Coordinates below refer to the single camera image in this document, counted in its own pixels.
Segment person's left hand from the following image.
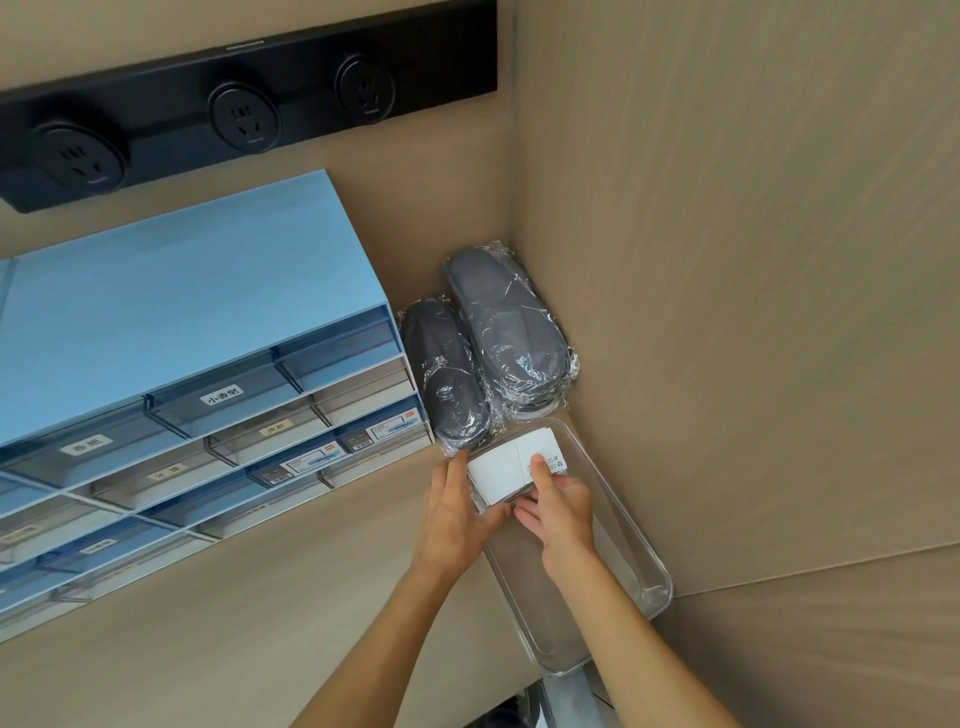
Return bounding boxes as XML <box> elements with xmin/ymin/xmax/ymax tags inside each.
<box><xmin>409</xmin><ymin>454</ymin><xmax>513</xmax><ymax>580</ymax></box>

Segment person's right hand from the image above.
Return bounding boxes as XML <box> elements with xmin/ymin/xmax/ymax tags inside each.
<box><xmin>513</xmin><ymin>453</ymin><xmax>601</xmax><ymax>595</ymax></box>

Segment white cardboard box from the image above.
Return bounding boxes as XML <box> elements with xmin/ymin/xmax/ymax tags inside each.
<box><xmin>466</xmin><ymin>427</ymin><xmax>573</xmax><ymax>505</ymax></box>

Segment person's right forearm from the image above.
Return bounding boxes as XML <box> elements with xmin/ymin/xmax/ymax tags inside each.
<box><xmin>540</xmin><ymin>558</ymin><xmax>753</xmax><ymax>728</ymax></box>

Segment person's left forearm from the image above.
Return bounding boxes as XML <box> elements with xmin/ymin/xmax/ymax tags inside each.
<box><xmin>288</xmin><ymin>558</ymin><xmax>451</xmax><ymax>728</ymax></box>

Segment clear plastic tray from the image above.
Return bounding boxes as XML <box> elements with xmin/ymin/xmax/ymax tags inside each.
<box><xmin>466</xmin><ymin>417</ymin><xmax>674</xmax><ymax>675</ymax></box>

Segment small wrapped gray slippers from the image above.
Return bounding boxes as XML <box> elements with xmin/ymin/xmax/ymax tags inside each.
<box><xmin>397</xmin><ymin>297</ymin><xmax>496</xmax><ymax>460</ymax></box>

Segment large wrapped gray slippers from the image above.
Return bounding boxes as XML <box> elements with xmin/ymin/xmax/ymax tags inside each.
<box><xmin>442</xmin><ymin>240</ymin><xmax>583</xmax><ymax>423</ymax></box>

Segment rows of translucent labelled drawers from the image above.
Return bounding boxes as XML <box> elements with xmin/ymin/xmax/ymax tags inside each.
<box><xmin>0</xmin><ymin>303</ymin><xmax>437</xmax><ymax>645</ymax></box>

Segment light blue drawer cabinet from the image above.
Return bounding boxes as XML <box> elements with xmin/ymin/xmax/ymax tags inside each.
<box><xmin>0</xmin><ymin>169</ymin><xmax>437</xmax><ymax>646</ymax></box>

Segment round black power socket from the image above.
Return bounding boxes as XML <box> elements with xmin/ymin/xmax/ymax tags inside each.
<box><xmin>28</xmin><ymin>120</ymin><xmax>130</xmax><ymax>196</ymax></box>
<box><xmin>334</xmin><ymin>51</ymin><xmax>398</xmax><ymax>121</ymax></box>
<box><xmin>206</xmin><ymin>80</ymin><xmax>284</xmax><ymax>156</ymax></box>

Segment black wall power track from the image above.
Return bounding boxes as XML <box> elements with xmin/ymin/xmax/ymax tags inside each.
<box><xmin>0</xmin><ymin>0</ymin><xmax>500</xmax><ymax>215</ymax></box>

